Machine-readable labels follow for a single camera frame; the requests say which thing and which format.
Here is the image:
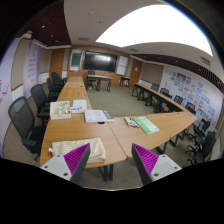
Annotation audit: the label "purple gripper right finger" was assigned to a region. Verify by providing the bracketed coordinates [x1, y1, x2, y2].
[131, 144, 181, 185]

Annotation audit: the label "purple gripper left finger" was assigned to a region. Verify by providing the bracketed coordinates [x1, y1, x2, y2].
[41, 152, 88, 184]

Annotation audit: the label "cream folded towel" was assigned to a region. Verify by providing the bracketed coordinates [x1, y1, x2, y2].
[51, 138, 106, 163]

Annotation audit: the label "green folder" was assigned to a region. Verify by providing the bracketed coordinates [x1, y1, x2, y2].
[134, 116, 159, 134]

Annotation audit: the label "black office chair near left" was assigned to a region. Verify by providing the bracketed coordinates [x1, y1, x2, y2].
[8, 96, 45, 160]

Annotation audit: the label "black office chair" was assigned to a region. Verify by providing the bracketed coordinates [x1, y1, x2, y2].
[8, 96, 45, 160]
[47, 78, 59, 102]
[189, 132, 216, 165]
[30, 84, 50, 126]

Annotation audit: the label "marker pen set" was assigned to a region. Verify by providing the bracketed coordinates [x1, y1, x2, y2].
[124, 117, 139, 128]

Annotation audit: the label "white book stack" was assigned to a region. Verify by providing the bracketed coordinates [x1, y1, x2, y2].
[84, 110, 114, 123]

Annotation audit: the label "black office chair near right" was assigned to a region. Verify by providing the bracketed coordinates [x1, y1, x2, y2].
[189, 132, 216, 165]

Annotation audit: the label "white open box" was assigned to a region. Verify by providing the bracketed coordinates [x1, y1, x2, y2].
[50, 101, 71, 120]

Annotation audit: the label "white paper sheets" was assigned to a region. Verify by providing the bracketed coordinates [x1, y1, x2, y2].
[70, 100, 87, 113]

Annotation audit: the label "dark desk at front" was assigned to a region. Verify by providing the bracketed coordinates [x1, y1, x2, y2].
[85, 75, 112, 92]

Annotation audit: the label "wooden door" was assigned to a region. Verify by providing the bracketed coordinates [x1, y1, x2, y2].
[129, 59, 142, 87]

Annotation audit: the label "white whiteboard right of screen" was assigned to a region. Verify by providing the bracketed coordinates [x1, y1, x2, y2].
[116, 56, 128, 76]

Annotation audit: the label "green white board left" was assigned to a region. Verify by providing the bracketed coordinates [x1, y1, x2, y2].
[70, 49, 82, 71]

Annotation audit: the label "colourful wall poster display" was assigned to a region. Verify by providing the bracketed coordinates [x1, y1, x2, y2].
[164, 69, 216, 126]

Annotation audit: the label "large black wall screen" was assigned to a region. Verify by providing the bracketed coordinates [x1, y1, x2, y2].
[83, 50, 118, 73]

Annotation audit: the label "purple white wall banner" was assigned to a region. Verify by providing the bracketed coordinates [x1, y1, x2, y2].
[23, 41, 41, 98]

